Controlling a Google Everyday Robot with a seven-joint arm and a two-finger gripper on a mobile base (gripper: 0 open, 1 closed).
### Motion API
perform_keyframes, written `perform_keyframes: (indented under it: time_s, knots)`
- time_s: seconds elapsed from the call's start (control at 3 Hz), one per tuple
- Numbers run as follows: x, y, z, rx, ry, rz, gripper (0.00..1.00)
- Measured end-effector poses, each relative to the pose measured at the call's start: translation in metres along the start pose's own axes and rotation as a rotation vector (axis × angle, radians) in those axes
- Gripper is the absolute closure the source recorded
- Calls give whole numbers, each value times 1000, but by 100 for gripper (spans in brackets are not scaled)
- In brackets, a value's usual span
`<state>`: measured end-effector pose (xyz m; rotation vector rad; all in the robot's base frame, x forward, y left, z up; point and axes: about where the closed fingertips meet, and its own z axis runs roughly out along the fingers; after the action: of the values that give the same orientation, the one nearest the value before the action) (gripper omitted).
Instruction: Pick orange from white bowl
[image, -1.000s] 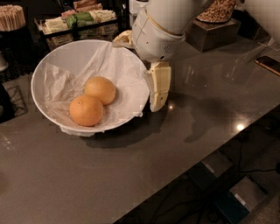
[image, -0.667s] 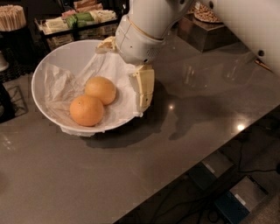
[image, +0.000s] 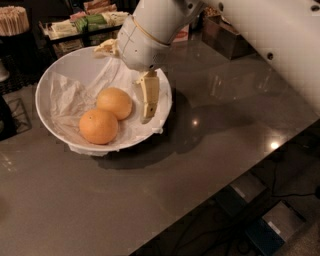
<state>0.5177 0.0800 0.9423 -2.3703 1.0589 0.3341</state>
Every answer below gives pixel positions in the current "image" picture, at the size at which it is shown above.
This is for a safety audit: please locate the pink sign card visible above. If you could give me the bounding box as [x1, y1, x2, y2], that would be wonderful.
[174, 25, 189, 42]

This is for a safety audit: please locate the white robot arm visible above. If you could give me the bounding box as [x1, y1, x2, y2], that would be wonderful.
[94, 0, 320, 123]

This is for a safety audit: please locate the black tray of tea bags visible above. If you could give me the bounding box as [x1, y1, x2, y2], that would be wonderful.
[39, 0, 139, 41]

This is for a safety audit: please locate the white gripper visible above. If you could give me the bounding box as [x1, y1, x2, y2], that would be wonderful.
[94, 16, 169, 124]

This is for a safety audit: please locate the grey box under table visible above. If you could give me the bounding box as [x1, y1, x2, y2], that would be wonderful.
[214, 173, 266, 217]
[245, 200, 306, 256]

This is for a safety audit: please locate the black wire rack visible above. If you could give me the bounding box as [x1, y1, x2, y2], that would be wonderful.
[0, 96, 32, 141]

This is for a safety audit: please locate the white paper liner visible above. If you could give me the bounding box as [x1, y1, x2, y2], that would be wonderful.
[50, 58, 172, 156]

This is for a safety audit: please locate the white bowl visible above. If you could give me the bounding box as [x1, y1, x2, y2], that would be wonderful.
[35, 45, 173, 157]

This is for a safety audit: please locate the orange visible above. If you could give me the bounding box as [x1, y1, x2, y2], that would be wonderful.
[96, 87, 133, 120]
[79, 108, 118, 145]

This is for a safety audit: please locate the cup of wooden stirrers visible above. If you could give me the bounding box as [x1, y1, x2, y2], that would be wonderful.
[0, 6, 30, 36]

